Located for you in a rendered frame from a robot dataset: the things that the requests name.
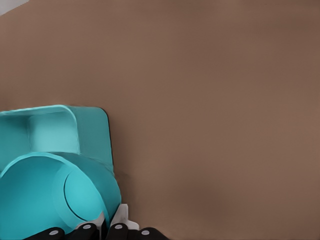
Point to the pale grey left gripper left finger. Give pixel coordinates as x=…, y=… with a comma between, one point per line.
x=86, y=231

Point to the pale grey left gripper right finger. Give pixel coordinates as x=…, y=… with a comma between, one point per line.
x=122, y=230

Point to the teal bowl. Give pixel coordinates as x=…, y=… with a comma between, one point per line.
x=37, y=195

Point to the teal box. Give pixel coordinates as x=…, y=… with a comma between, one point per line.
x=95, y=132

